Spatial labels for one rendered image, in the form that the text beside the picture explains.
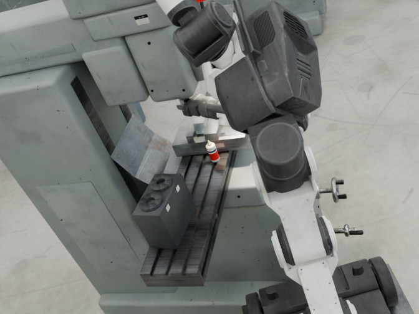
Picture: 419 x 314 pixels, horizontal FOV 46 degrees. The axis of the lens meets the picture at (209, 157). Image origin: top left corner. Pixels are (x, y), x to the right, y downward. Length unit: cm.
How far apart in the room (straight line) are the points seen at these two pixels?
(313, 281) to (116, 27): 113
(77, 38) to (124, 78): 23
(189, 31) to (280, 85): 29
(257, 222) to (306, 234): 73
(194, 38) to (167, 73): 57
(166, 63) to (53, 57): 46
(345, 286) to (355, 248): 89
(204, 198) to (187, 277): 38
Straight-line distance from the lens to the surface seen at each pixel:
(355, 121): 382
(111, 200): 234
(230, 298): 266
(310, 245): 163
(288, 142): 124
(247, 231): 238
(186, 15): 143
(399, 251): 294
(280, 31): 142
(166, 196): 184
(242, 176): 221
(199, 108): 203
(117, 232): 250
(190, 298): 274
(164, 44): 189
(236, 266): 261
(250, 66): 142
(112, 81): 203
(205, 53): 140
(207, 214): 198
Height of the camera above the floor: 229
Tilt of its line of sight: 36 degrees down
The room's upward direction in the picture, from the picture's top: 22 degrees counter-clockwise
